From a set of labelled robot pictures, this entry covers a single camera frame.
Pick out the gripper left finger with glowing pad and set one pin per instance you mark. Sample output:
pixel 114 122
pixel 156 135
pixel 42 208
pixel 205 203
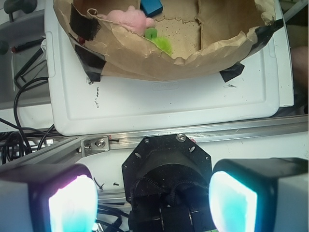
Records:
pixel 47 198

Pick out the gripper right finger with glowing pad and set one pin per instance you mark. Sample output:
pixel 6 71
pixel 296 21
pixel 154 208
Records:
pixel 260 195

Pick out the pink plush bunny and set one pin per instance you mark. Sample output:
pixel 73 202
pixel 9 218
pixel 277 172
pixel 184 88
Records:
pixel 132 19

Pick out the white plastic bin lid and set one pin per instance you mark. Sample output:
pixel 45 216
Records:
pixel 118 104

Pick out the grey equipment box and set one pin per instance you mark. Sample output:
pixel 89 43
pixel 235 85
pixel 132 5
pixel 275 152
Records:
pixel 21 57

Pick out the brown paper bag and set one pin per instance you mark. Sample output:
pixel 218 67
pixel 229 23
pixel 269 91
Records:
pixel 180 39

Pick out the green plush toy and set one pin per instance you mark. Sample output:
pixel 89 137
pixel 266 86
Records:
pixel 161 42

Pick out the blue block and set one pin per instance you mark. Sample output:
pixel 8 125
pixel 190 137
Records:
pixel 151 7

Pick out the aluminium extrusion rail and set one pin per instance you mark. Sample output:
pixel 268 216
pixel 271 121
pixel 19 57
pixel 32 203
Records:
pixel 262 138

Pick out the metal corner bracket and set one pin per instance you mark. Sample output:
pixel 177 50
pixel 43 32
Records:
pixel 94 145

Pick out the black octagonal mount plate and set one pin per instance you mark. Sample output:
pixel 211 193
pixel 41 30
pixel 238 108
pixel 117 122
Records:
pixel 159 163

